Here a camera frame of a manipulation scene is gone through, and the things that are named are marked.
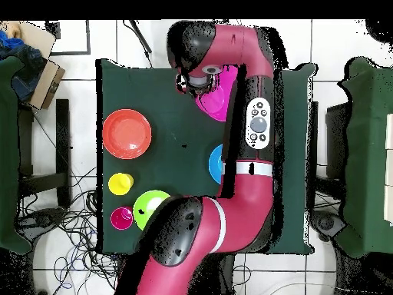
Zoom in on pink large plastic bowl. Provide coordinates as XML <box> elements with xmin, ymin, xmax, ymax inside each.
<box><xmin>195</xmin><ymin>65</ymin><xmax>239</xmax><ymax>123</ymax></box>

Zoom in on light blue medium bowl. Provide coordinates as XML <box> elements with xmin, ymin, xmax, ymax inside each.
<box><xmin>208</xmin><ymin>143</ymin><xmax>224</xmax><ymax>185</ymax></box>

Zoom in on orange shallow plastic bowl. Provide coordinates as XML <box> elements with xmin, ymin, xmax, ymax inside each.
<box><xmin>101</xmin><ymin>108</ymin><xmax>153</xmax><ymax>161</ymax></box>

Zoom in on lemon yellow plastic cup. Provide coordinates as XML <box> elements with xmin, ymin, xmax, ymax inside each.
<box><xmin>107</xmin><ymin>172</ymin><xmax>135</xmax><ymax>197</ymax></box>

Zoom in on dark green tablecloth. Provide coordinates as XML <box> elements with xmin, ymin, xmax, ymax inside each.
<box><xmin>95</xmin><ymin>58</ymin><xmax>319</xmax><ymax>257</ymax></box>

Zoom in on crimson plastic cup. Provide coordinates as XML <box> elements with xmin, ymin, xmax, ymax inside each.
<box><xmin>110</xmin><ymin>206</ymin><xmax>135</xmax><ymax>231</ymax></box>

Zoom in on black tripod leg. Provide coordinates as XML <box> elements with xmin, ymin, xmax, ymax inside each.
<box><xmin>127</xmin><ymin>19</ymin><xmax>154</xmax><ymax>55</ymax></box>

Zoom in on green cloth covered table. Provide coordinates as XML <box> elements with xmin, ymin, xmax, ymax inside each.
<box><xmin>332</xmin><ymin>56</ymin><xmax>393</xmax><ymax>259</ymax></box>
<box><xmin>0</xmin><ymin>56</ymin><xmax>33</xmax><ymax>254</ymax></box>

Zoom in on brown cardboard box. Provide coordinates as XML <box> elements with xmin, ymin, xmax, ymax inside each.
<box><xmin>28</xmin><ymin>59</ymin><xmax>66</xmax><ymax>111</ymax></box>

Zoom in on white boxes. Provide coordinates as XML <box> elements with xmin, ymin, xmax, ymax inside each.
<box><xmin>384</xmin><ymin>112</ymin><xmax>393</xmax><ymax>227</ymax></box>

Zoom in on tan cardboard sheet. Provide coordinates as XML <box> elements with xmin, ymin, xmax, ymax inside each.
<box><xmin>5</xmin><ymin>20</ymin><xmax>58</xmax><ymax>59</ymax></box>

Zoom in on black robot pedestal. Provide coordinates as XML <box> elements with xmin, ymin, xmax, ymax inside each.
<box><xmin>190</xmin><ymin>253</ymin><xmax>237</xmax><ymax>295</ymax></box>

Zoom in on black chair frame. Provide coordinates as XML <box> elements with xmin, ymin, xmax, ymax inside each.
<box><xmin>17</xmin><ymin>98</ymin><xmax>72</xmax><ymax>210</ymax></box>
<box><xmin>306</xmin><ymin>101</ymin><xmax>352</xmax><ymax>213</ymax></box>

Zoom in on black pedestal foot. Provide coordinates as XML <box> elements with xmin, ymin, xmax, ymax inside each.
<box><xmin>16</xmin><ymin>207</ymin><xmax>67</xmax><ymax>239</ymax></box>
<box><xmin>309</xmin><ymin>210</ymin><xmax>348</xmax><ymax>242</ymax></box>

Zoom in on black square floor frame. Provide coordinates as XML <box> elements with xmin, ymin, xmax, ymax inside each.
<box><xmin>45</xmin><ymin>19</ymin><xmax>92</xmax><ymax>57</ymax></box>

